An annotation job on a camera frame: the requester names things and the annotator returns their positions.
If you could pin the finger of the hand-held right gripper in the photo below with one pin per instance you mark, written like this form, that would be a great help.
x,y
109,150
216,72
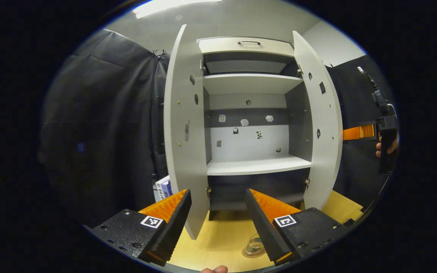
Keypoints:
x,y
359,132

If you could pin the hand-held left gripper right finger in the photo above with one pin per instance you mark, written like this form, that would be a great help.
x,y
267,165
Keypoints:
x,y
264,231

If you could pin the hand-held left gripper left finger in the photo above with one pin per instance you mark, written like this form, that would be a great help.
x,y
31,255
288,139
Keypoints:
x,y
171,231

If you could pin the clear plastic bottle green label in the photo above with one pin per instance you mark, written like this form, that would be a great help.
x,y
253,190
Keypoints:
x,y
256,242

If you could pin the white and grey cabinet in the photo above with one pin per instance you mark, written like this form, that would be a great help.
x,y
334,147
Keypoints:
x,y
256,165

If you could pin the metal door hinge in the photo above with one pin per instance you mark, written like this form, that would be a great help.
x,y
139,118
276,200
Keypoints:
x,y
202,64
300,69
208,190
307,182

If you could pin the white cabinet shelf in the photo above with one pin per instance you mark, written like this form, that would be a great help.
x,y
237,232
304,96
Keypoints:
x,y
249,83

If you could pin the blue and white box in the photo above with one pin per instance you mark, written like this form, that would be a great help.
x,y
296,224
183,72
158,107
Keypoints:
x,y
162,189

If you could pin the ceiling light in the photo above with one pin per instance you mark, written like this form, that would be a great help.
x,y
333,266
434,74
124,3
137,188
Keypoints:
x,y
165,7

